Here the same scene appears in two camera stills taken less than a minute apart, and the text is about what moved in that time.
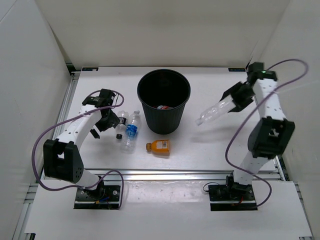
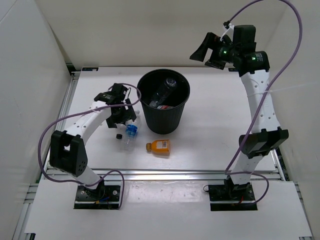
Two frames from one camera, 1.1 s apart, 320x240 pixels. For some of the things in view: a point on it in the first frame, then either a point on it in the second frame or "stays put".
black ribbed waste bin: (163, 93) stays put
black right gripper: (240, 105) -> (210, 40)
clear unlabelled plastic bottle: (214, 111) -> (162, 92)
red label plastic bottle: (163, 107) stays put
